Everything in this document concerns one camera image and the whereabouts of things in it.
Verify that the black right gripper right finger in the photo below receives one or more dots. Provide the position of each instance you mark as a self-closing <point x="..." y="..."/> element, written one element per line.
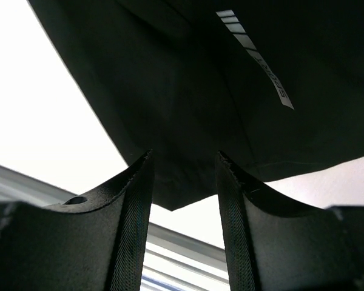
<point x="273" y="242"/>

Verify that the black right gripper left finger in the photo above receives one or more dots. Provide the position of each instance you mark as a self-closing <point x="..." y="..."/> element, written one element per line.
<point x="94" y="241"/>

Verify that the black shorts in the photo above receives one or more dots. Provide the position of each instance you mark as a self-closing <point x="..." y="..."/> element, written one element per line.
<point x="276" y="85"/>

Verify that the aluminium mounting rail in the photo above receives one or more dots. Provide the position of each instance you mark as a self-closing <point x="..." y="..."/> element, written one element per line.
<point x="172" y="261"/>

